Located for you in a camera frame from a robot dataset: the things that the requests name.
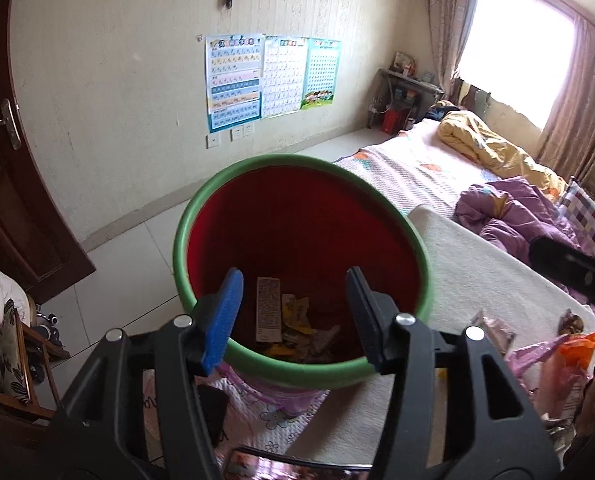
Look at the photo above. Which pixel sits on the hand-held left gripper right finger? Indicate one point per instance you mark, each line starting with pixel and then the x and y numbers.
pixel 366 322

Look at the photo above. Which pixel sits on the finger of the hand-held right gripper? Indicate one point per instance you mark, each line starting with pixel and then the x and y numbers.
pixel 567 266

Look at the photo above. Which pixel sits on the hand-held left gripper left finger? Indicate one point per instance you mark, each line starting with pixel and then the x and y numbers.
pixel 222 325

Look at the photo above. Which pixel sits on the red bin with green rim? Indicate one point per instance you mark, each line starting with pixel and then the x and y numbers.
pixel 297 220

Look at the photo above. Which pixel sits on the whitish crumpled wrapper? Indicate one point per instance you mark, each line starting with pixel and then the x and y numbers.
pixel 325 340

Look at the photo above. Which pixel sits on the white printed paper strip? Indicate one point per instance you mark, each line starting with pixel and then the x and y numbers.
pixel 267 310

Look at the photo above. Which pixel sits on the plaid pillow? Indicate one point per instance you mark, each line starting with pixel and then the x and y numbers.
pixel 590 215

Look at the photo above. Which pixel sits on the brown snack wrapper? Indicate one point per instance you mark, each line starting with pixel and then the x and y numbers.
pixel 572 322

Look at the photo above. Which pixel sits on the small yellow wrapper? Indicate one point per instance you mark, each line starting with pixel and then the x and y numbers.
pixel 293 312

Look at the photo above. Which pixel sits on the purple quilt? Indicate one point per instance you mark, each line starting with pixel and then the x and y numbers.
pixel 517 210

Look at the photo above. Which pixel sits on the white fleece blanket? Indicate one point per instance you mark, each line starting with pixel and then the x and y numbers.
pixel 477 270

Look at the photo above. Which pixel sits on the grey crumpled packet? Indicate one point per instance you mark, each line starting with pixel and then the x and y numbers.
pixel 490 330

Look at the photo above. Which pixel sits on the pale floral sheet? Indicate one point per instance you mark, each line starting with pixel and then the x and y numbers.
pixel 272 415

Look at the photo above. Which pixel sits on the pink plastic bag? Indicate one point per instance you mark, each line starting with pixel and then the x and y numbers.
pixel 537 365

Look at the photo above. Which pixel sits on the yellow quilt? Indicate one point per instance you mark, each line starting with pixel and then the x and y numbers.
pixel 482 142

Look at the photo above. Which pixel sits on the pink patterned bed sheet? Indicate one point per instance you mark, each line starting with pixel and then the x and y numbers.
pixel 412 165

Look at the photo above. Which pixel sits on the brown curtain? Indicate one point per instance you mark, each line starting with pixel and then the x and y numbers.
pixel 582 100

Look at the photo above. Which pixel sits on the black roller skate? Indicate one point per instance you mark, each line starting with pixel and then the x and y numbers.
pixel 47 335

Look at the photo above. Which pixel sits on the wooden chair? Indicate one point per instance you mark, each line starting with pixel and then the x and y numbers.
pixel 32 340

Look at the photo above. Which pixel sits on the dark green hanging cloth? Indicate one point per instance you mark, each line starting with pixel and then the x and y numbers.
pixel 477 97

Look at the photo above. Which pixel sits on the dark blue cloth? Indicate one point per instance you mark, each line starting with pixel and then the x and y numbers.
pixel 443 109

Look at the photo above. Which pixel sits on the red box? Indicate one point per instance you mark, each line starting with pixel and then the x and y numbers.
pixel 391 122

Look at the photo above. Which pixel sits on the floral chair cushion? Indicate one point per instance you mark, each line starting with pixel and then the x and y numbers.
pixel 2 360

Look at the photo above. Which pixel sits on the bright window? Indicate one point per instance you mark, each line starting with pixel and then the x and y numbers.
pixel 517 45

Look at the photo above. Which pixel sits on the dark wooden door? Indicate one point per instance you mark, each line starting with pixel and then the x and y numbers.
pixel 22 200

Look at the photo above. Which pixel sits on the small framed picture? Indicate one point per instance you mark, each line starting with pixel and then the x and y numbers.
pixel 403 64

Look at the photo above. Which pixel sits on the patterned grey curtain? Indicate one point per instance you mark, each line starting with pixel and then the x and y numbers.
pixel 450 20

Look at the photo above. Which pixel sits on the white wall outlet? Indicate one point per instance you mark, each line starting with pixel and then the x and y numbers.
pixel 248 129
pixel 237 134
pixel 213 140

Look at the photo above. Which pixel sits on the metal frame desk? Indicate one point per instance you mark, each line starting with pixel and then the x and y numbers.
pixel 417 85

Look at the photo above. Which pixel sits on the blue wall poster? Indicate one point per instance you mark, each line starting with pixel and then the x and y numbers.
pixel 232 85

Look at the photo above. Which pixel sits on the green wall poster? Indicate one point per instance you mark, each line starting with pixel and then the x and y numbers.
pixel 321 72

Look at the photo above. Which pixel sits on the white and yellow wall poster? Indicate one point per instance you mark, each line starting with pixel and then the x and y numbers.
pixel 283 77

